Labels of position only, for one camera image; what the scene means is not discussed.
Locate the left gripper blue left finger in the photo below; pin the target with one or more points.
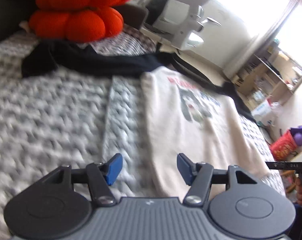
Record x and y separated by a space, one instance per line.
113 168

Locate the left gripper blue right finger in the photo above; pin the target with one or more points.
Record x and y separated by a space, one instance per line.
187 168

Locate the beige black raglan shirt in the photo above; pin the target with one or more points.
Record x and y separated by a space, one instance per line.
199 119

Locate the person's right hand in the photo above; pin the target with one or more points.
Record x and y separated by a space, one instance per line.
299 191

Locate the red basket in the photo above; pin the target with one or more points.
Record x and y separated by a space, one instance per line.
283 146

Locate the purple ball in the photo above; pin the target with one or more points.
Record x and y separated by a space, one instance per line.
298 139

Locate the white cardboard box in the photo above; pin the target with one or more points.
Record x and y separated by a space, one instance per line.
263 112

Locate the grey checkered bed quilt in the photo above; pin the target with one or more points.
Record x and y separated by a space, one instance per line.
66 118

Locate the wooden shelf unit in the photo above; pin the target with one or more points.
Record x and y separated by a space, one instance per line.
268 75

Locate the grey curtain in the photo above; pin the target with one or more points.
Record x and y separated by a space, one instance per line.
263 18

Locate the lower red pumpkin cushion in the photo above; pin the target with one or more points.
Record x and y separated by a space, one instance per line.
82 26

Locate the white office chair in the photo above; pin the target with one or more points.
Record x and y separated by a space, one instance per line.
177 22

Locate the dark bed headboard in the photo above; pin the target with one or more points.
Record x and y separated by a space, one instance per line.
12 12

